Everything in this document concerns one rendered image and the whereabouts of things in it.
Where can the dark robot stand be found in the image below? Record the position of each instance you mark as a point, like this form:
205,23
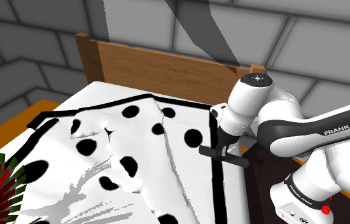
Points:
261,186

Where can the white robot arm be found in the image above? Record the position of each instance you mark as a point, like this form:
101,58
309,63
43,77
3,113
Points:
249,99

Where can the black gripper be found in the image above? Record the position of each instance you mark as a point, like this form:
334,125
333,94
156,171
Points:
226,138

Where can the white blanket with black dots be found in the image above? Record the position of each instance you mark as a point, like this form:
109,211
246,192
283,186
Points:
150,145

